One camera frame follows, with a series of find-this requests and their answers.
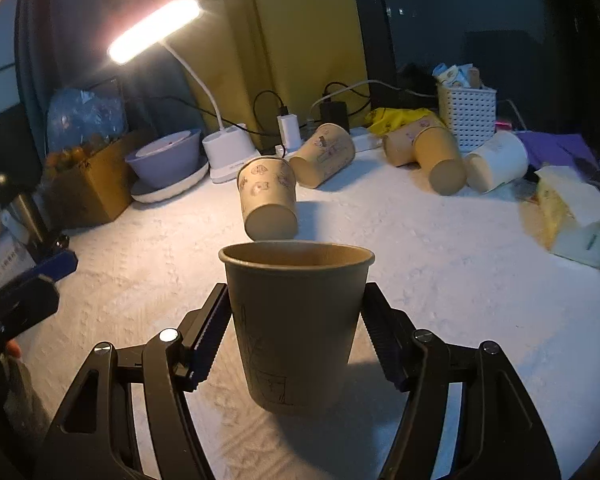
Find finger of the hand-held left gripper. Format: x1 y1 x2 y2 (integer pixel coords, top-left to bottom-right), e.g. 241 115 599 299
26 249 79 285
0 275 61 348

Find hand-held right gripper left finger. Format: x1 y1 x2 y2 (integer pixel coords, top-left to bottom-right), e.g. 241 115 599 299
35 284 231 480

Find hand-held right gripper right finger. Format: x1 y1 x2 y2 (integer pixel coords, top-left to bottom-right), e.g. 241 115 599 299
362 282 561 480

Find plain brown paper cup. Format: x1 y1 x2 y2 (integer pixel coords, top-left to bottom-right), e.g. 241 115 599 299
218 241 376 416

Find brown printed paper cup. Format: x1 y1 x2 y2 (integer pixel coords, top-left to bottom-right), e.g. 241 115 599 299
288 123 356 190
237 156 300 240
383 116 446 167

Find white paper cup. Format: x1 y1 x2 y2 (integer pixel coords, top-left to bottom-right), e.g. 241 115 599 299
464 131 530 194

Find cardboard box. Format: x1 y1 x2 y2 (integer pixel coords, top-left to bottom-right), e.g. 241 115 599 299
44 129 157 229

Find blue plastic bag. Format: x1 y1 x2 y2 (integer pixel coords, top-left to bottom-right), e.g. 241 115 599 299
46 87 127 157

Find white plate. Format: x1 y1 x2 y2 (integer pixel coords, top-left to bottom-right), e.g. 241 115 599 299
130 156 211 205

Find purple bowl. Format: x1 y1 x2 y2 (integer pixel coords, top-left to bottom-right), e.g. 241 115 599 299
124 129 204 191

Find white desk lamp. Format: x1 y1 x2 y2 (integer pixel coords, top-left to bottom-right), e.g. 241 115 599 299
107 0 262 184

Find white power strip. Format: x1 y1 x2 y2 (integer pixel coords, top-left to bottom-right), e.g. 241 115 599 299
274 127 384 157

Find white charger plug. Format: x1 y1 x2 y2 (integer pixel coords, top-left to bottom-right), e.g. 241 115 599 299
277 105 302 149

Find yellow cloth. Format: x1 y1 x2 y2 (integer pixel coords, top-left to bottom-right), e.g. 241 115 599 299
366 107 432 137

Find tissue pack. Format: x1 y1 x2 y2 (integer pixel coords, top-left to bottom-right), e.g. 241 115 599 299
519 162 600 272

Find black charger plug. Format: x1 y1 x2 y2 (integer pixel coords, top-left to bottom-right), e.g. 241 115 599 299
319 101 351 134

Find white lattice basket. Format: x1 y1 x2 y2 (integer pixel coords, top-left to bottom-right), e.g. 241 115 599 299
437 82 497 152

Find purple cloth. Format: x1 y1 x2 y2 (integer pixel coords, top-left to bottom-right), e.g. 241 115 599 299
514 130 600 173

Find packets in basket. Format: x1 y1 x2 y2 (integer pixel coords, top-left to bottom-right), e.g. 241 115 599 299
432 62 482 88

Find black cable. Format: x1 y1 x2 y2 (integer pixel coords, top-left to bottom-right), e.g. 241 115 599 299
252 90 287 136

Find white cable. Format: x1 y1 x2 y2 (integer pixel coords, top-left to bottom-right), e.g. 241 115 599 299
309 79 440 117

